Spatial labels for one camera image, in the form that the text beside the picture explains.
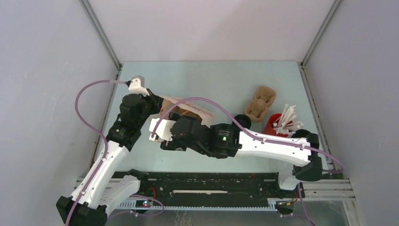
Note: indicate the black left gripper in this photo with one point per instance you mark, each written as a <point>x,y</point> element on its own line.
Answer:
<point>156,100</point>

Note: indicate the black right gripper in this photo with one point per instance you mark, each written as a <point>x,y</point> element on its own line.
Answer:
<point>172,145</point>

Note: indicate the paper bag orange handles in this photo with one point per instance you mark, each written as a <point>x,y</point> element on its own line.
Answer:
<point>204,116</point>

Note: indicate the brown pulp cup carrier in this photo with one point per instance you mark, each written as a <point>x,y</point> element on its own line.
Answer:
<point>256,110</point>

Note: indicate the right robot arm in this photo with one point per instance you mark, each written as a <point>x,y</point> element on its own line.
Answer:
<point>232,140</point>

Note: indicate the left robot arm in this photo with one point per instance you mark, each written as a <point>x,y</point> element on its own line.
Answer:
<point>90,204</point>

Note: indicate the red straw holder cup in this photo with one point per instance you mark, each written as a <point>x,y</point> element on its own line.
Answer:
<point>269,129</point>

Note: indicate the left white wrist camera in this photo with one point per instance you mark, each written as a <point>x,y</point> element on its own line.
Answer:
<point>136,86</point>

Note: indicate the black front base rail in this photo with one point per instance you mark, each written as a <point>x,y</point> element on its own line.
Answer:
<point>212,190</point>

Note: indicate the aluminium frame rail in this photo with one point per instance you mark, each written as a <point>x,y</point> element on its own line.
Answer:
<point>93,18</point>

